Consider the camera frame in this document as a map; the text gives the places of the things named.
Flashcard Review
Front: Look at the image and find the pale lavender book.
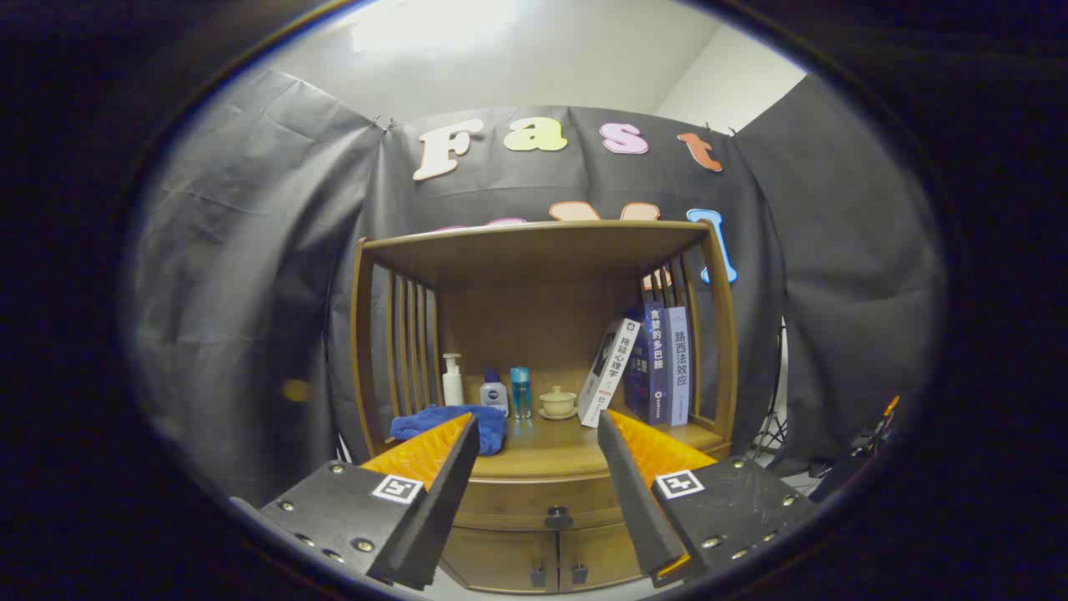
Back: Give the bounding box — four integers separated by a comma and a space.
665, 306, 692, 427

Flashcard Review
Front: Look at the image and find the blue towel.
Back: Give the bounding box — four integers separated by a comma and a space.
390, 405, 508, 457

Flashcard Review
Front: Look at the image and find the wooden cabinet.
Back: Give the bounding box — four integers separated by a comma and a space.
350, 219, 739, 595

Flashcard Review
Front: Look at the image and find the black and orange device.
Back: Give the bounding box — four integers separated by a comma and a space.
814, 395, 902, 502

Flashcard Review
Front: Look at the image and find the white pump bottle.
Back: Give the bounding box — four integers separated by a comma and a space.
441, 352, 465, 407

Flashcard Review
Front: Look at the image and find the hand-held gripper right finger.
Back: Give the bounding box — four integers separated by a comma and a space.
596, 407, 817, 589

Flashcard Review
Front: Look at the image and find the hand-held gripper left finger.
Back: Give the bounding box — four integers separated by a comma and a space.
229, 412, 482, 592

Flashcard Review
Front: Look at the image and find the wooden cabinet door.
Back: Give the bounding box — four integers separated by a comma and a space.
557, 522, 653, 589
441, 528, 558, 595

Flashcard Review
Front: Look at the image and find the dark blue book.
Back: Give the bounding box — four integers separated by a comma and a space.
624, 301, 671, 425

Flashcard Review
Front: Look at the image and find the white book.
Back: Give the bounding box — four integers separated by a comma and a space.
577, 318, 642, 428

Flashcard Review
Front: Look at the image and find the wooden countertop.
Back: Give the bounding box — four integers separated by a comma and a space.
371, 413, 727, 481

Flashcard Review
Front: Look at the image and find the cream lidded tea cup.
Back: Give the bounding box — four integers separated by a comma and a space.
538, 386, 578, 421

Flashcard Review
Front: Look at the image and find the white bottle with blue cap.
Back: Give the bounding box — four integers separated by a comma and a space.
480, 369, 510, 417

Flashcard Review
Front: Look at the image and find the black tripod stand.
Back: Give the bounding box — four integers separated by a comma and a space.
748, 401, 789, 462

